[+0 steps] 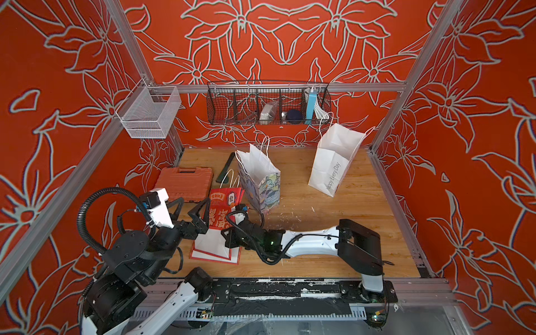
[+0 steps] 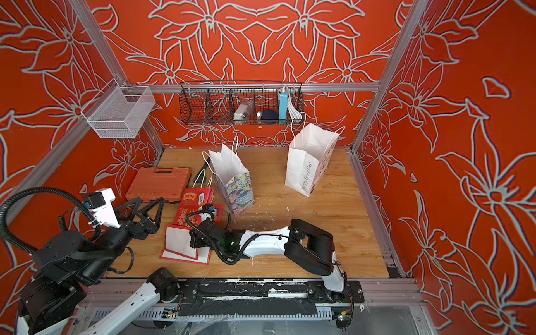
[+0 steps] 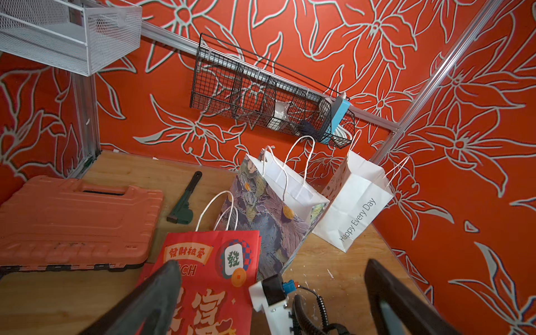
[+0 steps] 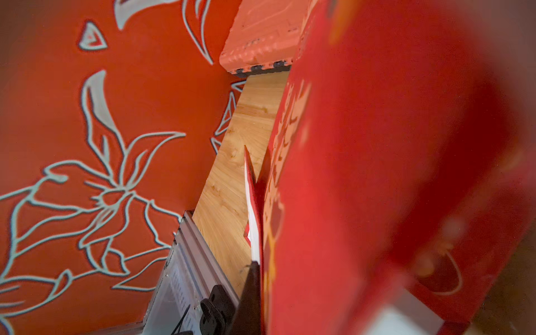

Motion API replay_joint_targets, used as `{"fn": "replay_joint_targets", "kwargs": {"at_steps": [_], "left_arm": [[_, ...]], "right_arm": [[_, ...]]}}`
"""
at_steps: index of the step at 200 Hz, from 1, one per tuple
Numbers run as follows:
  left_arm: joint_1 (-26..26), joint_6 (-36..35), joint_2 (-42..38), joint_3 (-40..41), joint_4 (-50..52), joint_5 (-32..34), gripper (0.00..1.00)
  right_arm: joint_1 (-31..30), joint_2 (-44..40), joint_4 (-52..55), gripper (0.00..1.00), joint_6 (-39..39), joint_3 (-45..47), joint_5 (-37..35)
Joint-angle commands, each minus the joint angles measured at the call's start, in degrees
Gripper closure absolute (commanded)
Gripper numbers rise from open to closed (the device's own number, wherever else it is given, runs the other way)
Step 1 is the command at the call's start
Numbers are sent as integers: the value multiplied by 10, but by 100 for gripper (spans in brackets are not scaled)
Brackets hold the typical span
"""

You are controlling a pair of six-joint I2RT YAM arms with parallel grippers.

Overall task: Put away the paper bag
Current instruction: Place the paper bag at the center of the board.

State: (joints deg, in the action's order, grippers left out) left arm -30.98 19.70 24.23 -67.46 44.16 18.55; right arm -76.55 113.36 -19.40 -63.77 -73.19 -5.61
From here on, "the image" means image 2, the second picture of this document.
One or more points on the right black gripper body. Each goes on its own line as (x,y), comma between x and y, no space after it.
(199,242)

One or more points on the black wire wall basket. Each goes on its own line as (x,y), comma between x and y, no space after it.
(211,104)

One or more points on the dark blue round object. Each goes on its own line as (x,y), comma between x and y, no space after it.
(269,116)

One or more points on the floral patterned paper bag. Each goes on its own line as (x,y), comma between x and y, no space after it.
(232,178)

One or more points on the white paper bag back right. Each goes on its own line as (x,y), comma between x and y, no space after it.
(309,155)

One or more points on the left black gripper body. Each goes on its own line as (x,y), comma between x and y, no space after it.
(132,228)

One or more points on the red RICH paper bag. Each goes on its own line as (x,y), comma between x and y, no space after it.
(177,247)

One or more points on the dark green scraper tool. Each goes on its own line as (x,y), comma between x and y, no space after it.
(201,176)

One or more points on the orange plastic tool case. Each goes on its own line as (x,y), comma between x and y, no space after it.
(151,183)

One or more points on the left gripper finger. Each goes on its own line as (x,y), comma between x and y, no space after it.
(150,216)
(128,209)

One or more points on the light blue box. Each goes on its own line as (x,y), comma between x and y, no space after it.
(283,105)

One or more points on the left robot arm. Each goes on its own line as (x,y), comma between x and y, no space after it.
(70,262)

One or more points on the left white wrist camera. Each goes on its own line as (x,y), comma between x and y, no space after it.
(99,204)

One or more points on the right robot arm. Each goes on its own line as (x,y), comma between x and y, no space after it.
(308,246)

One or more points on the silver pouch in basket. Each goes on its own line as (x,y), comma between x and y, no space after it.
(243,113)

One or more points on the white wire mesh basket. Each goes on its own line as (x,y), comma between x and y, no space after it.
(119,112)

